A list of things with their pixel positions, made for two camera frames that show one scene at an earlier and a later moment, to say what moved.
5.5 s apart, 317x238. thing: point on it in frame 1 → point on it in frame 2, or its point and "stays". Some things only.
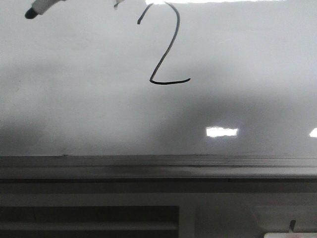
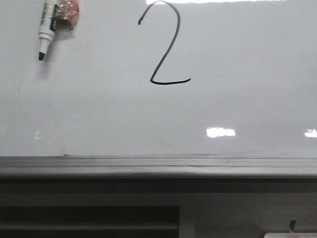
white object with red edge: (290, 235) stays
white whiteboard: (159, 78) stays
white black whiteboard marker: (40, 7) → (57, 15)
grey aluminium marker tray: (159, 166) stays
